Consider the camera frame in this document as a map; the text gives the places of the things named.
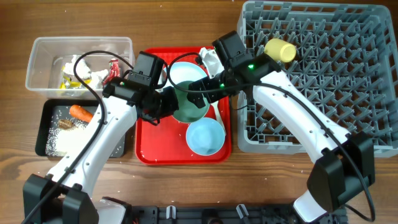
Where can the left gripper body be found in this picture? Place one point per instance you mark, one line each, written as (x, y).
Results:
(170, 101)

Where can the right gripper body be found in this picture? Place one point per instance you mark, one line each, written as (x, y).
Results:
(219, 86)

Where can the green bowl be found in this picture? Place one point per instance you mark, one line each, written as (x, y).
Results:
(187, 111)

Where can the white tissue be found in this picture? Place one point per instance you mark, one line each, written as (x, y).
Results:
(97, 79)
(79, 67)

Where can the yellow plastic cup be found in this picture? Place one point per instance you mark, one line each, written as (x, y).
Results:
(280, 50)

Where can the orange carrot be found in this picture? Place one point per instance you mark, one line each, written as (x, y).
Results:
(80, 113)

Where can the yellow silver foil wrapper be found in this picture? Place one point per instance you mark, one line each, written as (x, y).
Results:
(70, 82)

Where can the brown food lump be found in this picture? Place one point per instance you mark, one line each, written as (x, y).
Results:
(65, 124)

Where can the white rice pile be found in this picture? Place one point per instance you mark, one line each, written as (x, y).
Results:
(60, 141)

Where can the red snack wrapper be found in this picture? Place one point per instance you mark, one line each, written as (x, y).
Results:
(114, 71)

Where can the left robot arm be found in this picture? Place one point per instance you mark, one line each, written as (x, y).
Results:
(64, 194)

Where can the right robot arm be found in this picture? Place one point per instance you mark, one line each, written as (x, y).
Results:
(343, 163)

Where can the grey dishwasher rack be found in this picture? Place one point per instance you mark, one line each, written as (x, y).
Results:
(346, 60)

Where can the white plastic spoon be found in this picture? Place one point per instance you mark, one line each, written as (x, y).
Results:
(218, 116)

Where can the red plastic tray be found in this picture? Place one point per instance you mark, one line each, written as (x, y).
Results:
(165, 144)

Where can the light blue plate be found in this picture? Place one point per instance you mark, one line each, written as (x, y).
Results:
(184, 72)

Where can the blue bowl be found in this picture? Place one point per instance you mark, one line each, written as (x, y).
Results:
(205, 137)

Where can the clear plastic bin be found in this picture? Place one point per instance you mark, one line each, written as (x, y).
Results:
(50, 54)

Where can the black plastic tray bin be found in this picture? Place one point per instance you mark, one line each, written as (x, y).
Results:
(89, 105)

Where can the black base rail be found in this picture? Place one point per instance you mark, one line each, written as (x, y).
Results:
(202, 214)

